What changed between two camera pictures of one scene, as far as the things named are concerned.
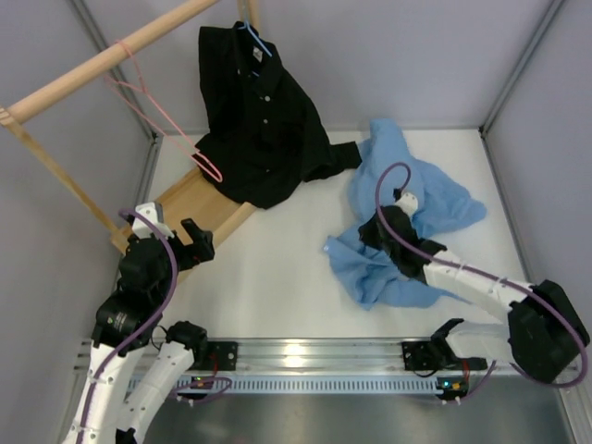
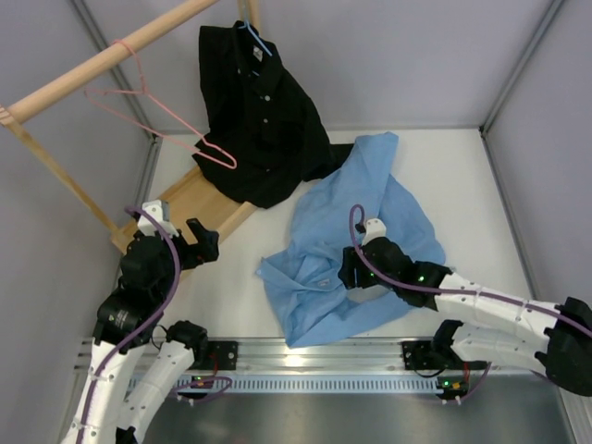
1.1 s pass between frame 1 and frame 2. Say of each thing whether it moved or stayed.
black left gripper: stayed
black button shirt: stayed
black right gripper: moved
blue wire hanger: stayed
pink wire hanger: moved
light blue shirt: moved
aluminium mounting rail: stayed
